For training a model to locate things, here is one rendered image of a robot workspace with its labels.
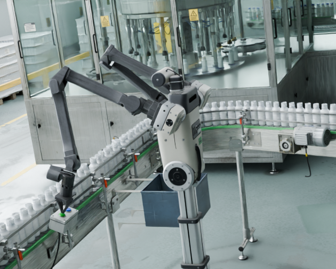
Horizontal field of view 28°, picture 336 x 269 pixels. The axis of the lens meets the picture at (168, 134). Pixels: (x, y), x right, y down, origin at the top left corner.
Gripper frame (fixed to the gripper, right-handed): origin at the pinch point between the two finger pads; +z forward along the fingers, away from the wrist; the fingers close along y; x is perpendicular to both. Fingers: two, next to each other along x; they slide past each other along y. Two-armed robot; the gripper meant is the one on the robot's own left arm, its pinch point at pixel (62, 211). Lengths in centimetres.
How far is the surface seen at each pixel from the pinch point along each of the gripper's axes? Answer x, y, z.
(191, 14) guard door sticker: -60, -367, -34
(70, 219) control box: 3.9, -1.1, 3.5
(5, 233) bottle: -14.8, 24.9, 5.9
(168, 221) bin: 34, -74, 27
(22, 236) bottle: -12.2, 13.2, 12.0
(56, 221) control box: -0.7, 4.0, 4.1
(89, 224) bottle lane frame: -3, -45, 29
